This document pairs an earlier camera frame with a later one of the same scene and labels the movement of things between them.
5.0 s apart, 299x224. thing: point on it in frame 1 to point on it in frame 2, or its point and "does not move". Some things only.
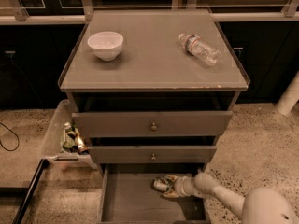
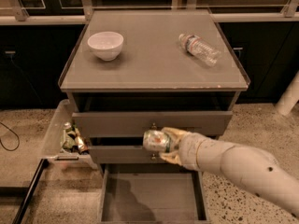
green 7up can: [161, 184] to [156, 140]
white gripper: [180, 186] to [188, 151]
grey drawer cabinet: [150, 91] does not move
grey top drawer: [155, 123] does not move
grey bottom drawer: [126, 195] does not move
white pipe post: [291, 96] does not move
